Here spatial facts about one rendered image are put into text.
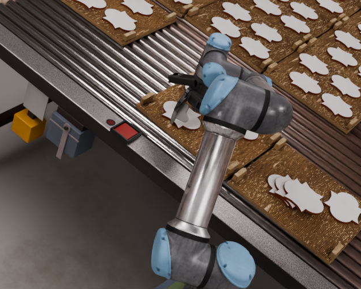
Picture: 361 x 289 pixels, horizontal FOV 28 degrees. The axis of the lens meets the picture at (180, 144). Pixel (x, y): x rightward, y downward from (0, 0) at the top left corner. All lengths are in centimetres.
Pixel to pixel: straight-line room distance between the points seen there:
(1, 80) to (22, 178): 70
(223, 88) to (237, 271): 46
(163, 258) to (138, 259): 145
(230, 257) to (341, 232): 64
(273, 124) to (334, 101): 111
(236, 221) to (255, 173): 23
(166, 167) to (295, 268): 52
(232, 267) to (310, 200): 63
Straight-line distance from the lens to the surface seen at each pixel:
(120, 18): 286
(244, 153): 247
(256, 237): 224
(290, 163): 253
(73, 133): 247
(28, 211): 328
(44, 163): 351
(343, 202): 249
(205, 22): 306
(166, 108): 249
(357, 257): 238
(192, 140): 242
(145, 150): 234
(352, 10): 370
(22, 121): 264
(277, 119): 184
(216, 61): 221
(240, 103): 180
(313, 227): 235
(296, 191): 239
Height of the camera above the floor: 244
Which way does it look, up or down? 39 degrees down
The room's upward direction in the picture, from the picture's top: 23 degrees clockwise
